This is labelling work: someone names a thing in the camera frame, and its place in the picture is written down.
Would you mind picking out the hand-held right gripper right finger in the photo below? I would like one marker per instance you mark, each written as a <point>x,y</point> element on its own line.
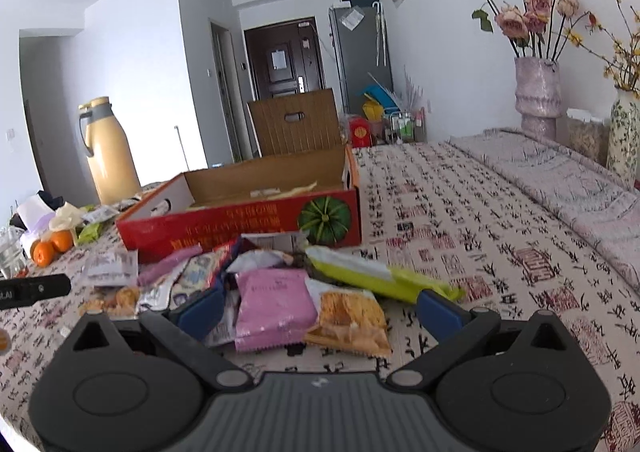
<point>440,312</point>

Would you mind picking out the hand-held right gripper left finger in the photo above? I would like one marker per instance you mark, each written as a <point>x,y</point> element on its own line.
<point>200,307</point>

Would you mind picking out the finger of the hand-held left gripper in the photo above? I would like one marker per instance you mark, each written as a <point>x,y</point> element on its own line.
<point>47,288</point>

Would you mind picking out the pile of mixed snack packets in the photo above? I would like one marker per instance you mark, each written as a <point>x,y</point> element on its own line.
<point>200,272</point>

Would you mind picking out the pink snack packet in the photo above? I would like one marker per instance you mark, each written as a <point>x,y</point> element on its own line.
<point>272,302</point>

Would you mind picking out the red cardboard box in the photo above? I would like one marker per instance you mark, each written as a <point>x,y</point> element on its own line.
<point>225,227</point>

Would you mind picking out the lime green long snack packet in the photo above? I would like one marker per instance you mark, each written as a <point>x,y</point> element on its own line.
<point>360,272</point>

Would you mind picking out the orange cracker snack packet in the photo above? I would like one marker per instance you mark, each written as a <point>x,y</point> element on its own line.
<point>350,319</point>

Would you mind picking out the orange fruit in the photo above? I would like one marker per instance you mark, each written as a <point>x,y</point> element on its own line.
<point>42,253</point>
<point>62,240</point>

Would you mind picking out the clear glass cup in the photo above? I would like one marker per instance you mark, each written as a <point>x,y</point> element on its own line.
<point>9,252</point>

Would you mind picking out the cluster of small snack packets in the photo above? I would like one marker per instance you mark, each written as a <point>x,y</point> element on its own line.
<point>91,233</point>

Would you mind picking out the white purple tissue pack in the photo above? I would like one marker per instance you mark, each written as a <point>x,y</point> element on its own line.
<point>35,217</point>

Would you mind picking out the yellow thermos jug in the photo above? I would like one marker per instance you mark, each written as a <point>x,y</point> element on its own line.
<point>112,152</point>

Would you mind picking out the metal pole stand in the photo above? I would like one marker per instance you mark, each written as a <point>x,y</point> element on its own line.
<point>181,147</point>

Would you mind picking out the metal trolley rack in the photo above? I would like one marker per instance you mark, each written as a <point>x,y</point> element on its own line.
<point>405,127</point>

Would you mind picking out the wooden chair back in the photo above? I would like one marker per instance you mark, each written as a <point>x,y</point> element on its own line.
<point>295,137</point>

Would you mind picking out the red gift box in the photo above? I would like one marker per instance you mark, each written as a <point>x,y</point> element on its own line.
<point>360,132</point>

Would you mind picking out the yellow plastic bin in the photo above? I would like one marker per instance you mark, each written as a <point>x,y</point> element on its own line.
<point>372,110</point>

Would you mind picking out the grey interior door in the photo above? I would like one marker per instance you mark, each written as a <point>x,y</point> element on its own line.
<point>225,92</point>

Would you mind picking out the white dried pampas bunch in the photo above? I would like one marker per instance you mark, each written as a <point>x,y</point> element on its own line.
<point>412,91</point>

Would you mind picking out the blue dustpan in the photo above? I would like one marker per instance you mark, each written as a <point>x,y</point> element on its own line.
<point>380,94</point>

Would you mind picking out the clear jar of nuts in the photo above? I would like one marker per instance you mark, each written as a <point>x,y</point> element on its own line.
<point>587,139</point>

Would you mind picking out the pink textured vase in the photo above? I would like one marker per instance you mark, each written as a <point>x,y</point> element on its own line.
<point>539,97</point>

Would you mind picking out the dark brown entrance door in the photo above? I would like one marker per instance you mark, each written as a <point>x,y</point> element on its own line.
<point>285,77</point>

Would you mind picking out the white green floral vase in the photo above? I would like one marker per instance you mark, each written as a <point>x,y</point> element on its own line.
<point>625,142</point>

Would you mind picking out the grey refrigerator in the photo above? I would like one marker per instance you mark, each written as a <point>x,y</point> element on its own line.
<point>360,57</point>

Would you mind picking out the white folded umbrella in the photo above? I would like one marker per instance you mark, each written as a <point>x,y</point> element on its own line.
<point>380,32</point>

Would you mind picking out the white paper sheet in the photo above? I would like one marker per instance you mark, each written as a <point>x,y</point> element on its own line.
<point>355,19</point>

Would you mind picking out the yellow flower branches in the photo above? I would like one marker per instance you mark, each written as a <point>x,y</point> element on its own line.
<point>625,67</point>

